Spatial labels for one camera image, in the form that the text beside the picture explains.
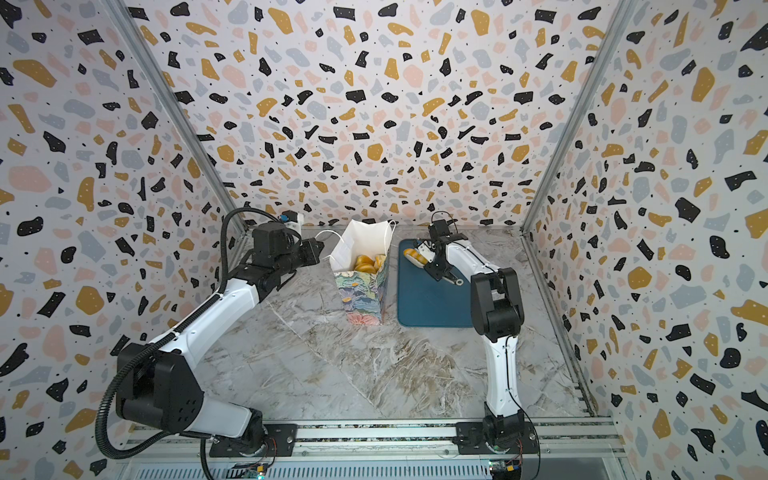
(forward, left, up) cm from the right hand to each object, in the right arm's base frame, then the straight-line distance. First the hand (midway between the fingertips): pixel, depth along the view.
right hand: (437, 260), depth 103 cm
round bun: (-8, +19, +9) cm, 22 cm away
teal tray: (-13, +4, -7) cm, 15 cm away
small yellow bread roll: (-7, +24, +6) cm, 25 cm away
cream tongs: (-3, +4, +8) cm, 9 cm away
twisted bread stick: (+5, +7, -3) cm, 10 cm away
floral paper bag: (-20, +23, +9) cm, 32 cm away
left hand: (-9, +33, +21) cm, 40 cm away
